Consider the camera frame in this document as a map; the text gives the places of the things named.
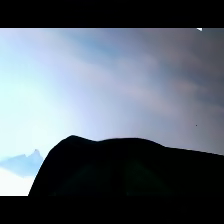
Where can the black garment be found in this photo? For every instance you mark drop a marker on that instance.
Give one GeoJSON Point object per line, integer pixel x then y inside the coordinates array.
{"type": "Point", "coordinates": [133, 166]}

